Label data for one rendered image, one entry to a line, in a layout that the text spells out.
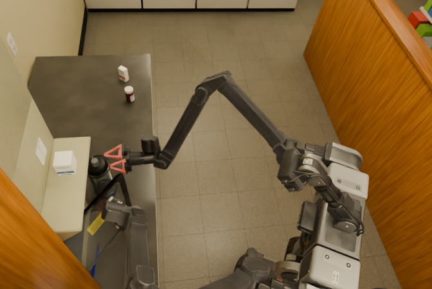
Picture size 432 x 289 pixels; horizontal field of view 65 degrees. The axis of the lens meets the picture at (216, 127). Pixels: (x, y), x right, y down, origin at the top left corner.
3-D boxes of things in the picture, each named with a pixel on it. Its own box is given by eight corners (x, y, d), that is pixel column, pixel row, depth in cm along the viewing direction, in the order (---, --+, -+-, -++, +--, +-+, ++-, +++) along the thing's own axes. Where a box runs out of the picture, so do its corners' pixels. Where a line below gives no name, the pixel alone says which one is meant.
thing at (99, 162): (83, 177, 143) (80, 169, 138) (89, 158, 148) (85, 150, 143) (106, 178, 144) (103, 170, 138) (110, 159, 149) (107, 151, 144)
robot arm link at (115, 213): (137, 241, 107) (145, 216, 106) (99, 236, 102) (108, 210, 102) (132, 225, 118) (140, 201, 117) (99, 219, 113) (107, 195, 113)
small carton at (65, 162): (58, 176, 103) (52, 166, 98) (60, 162, 106) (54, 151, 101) (75, 174, 104) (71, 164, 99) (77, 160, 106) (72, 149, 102)
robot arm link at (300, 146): (308, 151, 120) (309, 144, 124) (281, 142, 121) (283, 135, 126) (299, 172, 124) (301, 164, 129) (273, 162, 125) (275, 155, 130)
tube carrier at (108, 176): (90, 198, 158) (80, 176, 141) (96, 177, 164) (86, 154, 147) (114, 199, 159) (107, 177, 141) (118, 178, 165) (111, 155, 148)
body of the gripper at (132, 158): (124, 146, 141) (142, 144, 142) (127, 158, 150) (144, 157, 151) (124, 159, 138) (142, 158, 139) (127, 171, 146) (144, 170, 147)
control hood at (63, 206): (47, 246, 100) (36, 235, 92) (62, 153, 119) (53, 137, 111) (89, 242, 102) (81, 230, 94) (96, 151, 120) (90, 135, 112)
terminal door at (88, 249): (82, 275, 134) (53, 243, 102) (133, 214, 151) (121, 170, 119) (84, 277, 134) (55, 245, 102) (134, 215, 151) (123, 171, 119)
